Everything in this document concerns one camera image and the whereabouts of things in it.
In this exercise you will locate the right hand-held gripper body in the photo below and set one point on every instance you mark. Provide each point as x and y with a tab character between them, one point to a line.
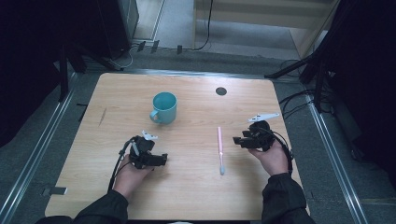
261	137

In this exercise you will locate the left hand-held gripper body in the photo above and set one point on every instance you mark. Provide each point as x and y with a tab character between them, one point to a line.
141	152

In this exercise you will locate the pink toothbrush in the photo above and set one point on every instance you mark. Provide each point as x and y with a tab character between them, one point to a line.
220	149

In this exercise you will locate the teal cup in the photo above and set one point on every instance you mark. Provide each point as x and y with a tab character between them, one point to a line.
164	109

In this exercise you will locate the person's right hand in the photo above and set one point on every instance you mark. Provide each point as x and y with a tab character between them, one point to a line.
274	160

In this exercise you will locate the person's left hand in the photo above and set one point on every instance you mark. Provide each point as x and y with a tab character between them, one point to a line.
130	179

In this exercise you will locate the dark round table grommet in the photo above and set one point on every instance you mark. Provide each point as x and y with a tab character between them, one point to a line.
221	91

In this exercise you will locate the black metal stand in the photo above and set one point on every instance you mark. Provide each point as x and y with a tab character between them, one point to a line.
63	77

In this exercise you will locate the light wooden furniture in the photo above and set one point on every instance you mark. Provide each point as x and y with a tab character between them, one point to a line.
264	15

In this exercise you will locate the black curtain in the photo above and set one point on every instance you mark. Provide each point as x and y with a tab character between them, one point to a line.
28	62
367	77

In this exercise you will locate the black cabinet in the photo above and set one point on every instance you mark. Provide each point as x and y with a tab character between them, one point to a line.
115	25

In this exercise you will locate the aluminium floor rail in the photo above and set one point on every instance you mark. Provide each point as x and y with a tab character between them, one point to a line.
34	155
336	161

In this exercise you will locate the black metal stand frame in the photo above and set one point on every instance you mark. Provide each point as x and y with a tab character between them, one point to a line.
311	68

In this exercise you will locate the grey metal table bracket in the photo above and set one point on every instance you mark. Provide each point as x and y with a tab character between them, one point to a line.
56	190

